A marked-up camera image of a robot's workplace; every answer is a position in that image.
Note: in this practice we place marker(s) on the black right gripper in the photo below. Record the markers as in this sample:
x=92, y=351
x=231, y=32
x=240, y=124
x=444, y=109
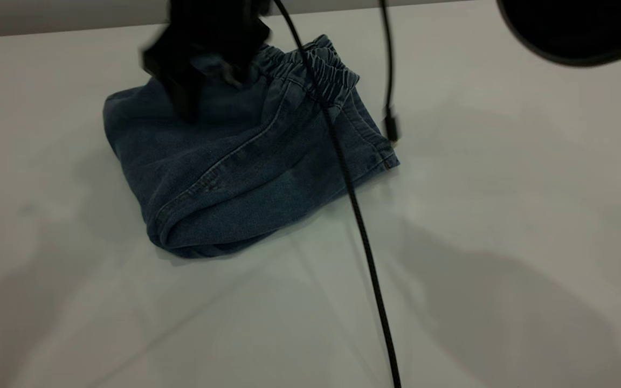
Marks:
x=208, y=32

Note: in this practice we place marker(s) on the blue denim shorts with print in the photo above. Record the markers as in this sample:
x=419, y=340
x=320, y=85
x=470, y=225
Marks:
x=235, y=178

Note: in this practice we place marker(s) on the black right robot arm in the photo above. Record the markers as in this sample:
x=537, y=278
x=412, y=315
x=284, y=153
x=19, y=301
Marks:
x=574, y=27

